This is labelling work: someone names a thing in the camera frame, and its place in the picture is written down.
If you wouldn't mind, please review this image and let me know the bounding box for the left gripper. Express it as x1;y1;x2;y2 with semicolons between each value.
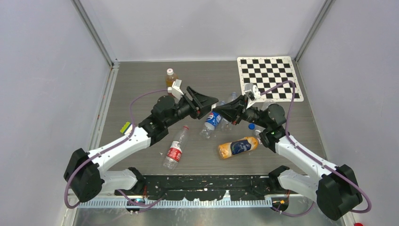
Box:
165;87;218;128

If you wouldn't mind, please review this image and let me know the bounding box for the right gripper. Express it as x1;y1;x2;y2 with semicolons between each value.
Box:
213;95;270;129

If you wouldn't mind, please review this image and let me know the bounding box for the clear plastic bottle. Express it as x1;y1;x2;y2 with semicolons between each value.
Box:
221;92;237;132

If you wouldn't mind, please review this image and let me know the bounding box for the crushed Pepsi bottle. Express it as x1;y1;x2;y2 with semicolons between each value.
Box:
199;109;222;139

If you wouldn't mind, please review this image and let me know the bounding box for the yellow red label bottle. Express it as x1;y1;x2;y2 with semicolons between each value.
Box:
165;72;178;96

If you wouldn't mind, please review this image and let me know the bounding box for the white QR bottle cap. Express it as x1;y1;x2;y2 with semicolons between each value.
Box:
167;68;174;76

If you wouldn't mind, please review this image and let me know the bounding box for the red label water bottle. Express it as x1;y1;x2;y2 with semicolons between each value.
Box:
163;125;189;170

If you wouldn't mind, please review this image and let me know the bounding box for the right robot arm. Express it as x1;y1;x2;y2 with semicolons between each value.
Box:
214;95;363;220

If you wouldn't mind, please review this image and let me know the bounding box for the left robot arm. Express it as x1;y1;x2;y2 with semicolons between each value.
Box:
64;87;219;209

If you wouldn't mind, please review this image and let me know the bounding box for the blue bottle cap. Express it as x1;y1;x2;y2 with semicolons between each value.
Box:
248;123;255;130

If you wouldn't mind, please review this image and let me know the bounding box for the orange blue label bottle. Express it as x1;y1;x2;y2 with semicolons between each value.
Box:
217;137;261;159

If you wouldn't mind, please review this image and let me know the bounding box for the checkerboard calibration mat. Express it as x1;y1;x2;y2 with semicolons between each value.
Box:
237;56;304;102

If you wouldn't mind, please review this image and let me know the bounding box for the colourful toy brick stack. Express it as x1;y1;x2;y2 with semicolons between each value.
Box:
120;122;131;135

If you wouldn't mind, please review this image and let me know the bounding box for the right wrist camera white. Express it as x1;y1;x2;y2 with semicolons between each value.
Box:
244;83;261;108

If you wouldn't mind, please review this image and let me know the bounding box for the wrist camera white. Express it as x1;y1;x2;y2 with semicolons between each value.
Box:
244;83;261;108
168;79;184;100

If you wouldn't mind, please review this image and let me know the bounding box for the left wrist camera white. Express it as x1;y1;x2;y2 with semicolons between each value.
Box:
168;79;184;100

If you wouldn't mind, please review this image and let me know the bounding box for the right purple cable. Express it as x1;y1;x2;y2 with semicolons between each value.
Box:
260;80;373;218

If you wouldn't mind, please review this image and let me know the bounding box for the purple cable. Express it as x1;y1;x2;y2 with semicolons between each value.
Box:
260;80;373;218
64;89;170;213

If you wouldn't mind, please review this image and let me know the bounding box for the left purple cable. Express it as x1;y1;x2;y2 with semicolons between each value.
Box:
64;89;170;213

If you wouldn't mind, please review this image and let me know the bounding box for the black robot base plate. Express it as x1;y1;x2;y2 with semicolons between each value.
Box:
123;175;287;201

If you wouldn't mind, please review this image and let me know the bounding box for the aluminium slotted rail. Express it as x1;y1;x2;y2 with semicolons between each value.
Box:
78;197;272;209

